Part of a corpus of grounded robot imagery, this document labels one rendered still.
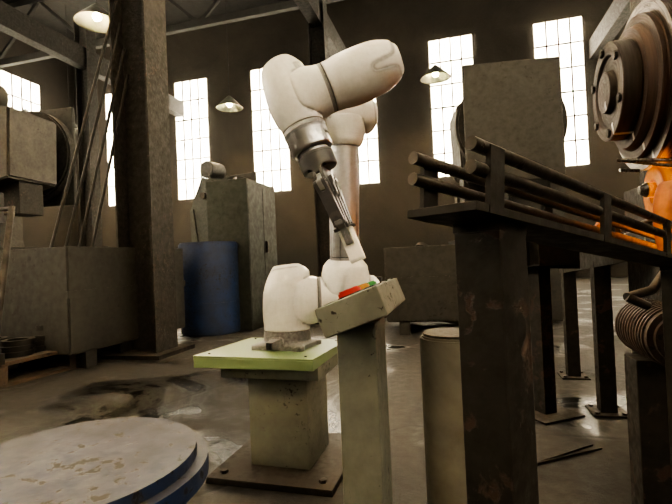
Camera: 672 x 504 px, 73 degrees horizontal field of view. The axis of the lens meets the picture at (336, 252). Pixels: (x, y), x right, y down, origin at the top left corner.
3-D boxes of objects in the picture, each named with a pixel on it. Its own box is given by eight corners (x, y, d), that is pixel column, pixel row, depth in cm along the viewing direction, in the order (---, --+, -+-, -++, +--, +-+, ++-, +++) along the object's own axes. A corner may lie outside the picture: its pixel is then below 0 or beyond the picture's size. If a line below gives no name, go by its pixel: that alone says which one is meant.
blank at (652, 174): (682, 174, 118) (667, 176, 119) (673, 228, 125) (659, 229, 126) (659, 157, 132) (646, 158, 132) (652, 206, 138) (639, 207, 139)
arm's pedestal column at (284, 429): (205, 483, 136) (201, 380, 137) (263, 433, 175) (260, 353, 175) (332, 497, 125) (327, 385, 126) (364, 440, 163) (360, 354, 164)
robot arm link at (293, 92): (275, 128, 88) (337, 102, 87) (246, 59, 89) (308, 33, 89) (284, 146, 98) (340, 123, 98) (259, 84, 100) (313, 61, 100)
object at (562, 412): (537, 399, 201) (529, 237, 202) (588, 417, 176) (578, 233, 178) (499, 405, 194) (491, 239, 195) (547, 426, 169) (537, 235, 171)
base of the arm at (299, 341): (243, 352, 141) (242, 334, 141) (275, 341, 162) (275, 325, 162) (296, 354, 135) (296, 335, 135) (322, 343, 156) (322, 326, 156)
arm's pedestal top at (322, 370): (220, 377, 139) (220, 364, 140) (265, 355, 170) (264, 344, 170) (318, 381, 131) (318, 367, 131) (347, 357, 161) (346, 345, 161)
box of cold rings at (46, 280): (104, 338, 434) (101, 247, 436) (187, 339, 407) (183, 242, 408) (-33, 369, 317) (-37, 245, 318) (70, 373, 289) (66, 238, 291)
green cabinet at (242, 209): (211, 330, 451) (205, 181, 454) (243, 320, 519) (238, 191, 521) (255, 330, 439) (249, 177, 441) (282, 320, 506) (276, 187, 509)
